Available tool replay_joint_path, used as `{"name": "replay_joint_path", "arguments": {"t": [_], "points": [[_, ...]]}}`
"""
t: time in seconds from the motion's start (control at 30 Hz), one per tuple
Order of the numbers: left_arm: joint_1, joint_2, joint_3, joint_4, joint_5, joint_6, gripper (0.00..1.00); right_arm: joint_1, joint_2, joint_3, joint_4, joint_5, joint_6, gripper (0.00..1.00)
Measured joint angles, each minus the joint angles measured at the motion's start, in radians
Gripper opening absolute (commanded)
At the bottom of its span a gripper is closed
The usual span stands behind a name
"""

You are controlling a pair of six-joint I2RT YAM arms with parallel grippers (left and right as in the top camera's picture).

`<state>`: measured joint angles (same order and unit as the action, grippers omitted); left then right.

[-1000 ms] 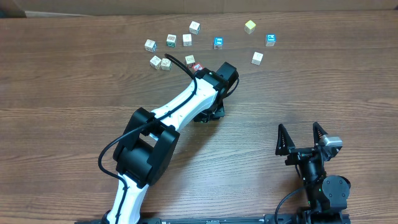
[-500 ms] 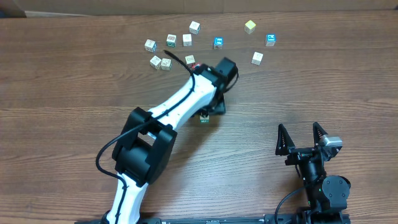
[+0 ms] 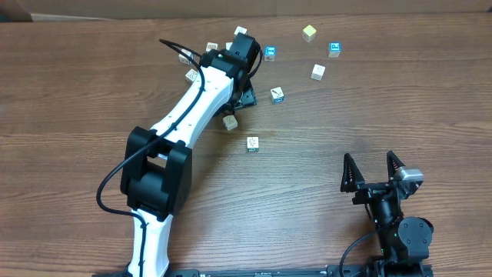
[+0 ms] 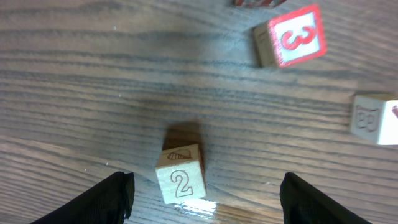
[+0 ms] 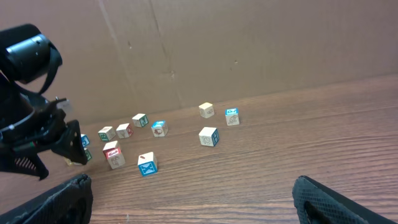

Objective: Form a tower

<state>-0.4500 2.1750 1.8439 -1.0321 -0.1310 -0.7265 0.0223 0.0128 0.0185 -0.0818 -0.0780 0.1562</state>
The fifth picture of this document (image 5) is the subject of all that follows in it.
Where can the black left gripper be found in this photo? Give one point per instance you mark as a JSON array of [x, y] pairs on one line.
[[42, 129]]

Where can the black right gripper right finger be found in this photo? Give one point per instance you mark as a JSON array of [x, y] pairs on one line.
[[318, 204]]

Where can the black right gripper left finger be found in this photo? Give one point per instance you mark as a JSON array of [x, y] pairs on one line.
[[70, 202]]

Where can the red three wooden block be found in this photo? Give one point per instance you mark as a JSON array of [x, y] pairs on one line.
[[115, 158]]

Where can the blue X wooden block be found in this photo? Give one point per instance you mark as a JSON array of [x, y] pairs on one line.
[[147, 164]]

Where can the plain wooden block blue H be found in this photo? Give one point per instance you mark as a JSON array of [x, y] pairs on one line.
[[209, 136]]

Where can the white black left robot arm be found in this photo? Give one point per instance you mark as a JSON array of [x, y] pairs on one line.
[[29, 64]]

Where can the X marked wooden block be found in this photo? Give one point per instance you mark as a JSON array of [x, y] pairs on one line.
[[70, 163]]

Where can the blue sided wooden block left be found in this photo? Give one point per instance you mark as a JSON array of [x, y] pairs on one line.
[[84, 139]]

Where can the green sided wooden block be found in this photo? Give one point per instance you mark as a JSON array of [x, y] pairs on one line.
[[88, 154]]

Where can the green B wooden block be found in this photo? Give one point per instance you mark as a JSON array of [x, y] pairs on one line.
[[107, 133]]

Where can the plain wooden block red side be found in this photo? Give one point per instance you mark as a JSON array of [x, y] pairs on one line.
[[124, 130]]

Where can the wooden block top centre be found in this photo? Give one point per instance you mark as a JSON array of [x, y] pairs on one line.
[[140, 120]]

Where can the blue top wooden block middle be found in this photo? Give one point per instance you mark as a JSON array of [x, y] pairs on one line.
[[159, 128]]

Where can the blue top wooden block right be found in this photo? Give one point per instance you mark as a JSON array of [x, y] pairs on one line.
[[232, 116]]

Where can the yellow top wooden block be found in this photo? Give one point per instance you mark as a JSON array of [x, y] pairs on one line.
[[206, 110]]

